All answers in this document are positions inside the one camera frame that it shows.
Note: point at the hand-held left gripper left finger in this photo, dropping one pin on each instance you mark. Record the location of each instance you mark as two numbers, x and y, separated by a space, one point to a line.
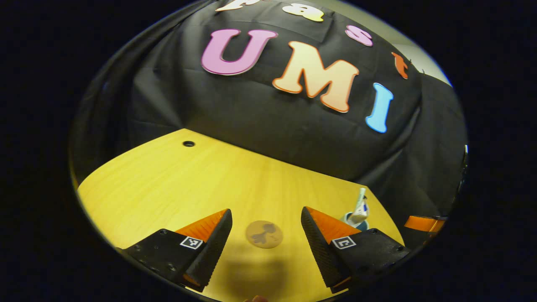
216 247

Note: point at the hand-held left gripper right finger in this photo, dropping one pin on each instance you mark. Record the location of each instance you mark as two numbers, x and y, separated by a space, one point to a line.
319 247

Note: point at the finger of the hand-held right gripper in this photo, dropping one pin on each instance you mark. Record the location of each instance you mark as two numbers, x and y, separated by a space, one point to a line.
421 223

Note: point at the round wooden coaster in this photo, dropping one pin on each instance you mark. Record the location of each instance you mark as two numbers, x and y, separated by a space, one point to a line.
264 234

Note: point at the white toothpaste tube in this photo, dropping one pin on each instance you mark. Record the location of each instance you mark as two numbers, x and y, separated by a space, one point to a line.
360 214

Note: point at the pale green toothbrush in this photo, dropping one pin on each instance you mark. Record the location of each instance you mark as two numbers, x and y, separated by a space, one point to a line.
361 193

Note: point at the wooden desktop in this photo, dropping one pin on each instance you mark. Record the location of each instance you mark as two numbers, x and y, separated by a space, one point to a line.
159 184

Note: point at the black backdrop cloth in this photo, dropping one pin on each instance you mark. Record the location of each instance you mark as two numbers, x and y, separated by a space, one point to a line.
272 126

